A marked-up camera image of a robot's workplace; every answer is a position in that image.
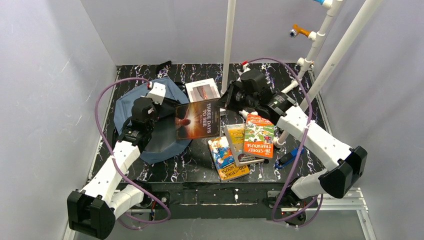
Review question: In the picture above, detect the dark three days book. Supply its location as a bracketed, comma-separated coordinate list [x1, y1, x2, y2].
[174, 99, 221, 140]

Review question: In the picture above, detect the beige paperback book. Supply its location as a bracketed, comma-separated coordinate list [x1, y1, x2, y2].
[224, 123, 264, 167]

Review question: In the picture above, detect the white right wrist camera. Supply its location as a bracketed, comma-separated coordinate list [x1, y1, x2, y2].
[236, 60, 251, 82]

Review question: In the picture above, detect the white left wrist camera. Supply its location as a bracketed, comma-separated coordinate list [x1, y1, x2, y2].
[146, 82, 166, 105]

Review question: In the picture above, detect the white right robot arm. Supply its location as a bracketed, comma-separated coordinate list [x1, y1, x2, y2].
[217, 69, 368, 200]

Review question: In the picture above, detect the light blue student backpack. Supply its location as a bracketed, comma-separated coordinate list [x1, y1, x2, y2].
[112, 75, 191, 164]

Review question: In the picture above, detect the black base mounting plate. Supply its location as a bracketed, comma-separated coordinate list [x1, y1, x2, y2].
[112, 180, 352, 222]

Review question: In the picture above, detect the orange storey treehouse book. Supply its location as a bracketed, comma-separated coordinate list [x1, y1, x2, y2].
[243, 113, 275, 160]

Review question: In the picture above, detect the white style magazine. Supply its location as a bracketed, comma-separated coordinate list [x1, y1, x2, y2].
[185, 78, 221, 103]

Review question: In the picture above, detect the orange blue pipe valve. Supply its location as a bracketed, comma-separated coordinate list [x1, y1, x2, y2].
[289, 24, 311, 38]

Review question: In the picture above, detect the aluminium rail frame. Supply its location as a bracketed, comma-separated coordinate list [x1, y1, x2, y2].
[63, 185, 368, 240]

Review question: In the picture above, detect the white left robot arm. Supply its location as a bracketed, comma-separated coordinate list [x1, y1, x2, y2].
[67, 96, 158, 240]

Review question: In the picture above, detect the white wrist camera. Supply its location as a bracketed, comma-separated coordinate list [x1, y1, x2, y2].
[146, 82, 166, 105]
[236, 60, 251, 82]

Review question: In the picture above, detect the white pvc pipe frame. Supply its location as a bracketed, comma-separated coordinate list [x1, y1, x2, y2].
[220, 0, 383, 148]

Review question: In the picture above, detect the colourful blue storey book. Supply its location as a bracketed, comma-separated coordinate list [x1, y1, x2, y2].
[207, 136, 250, 182]

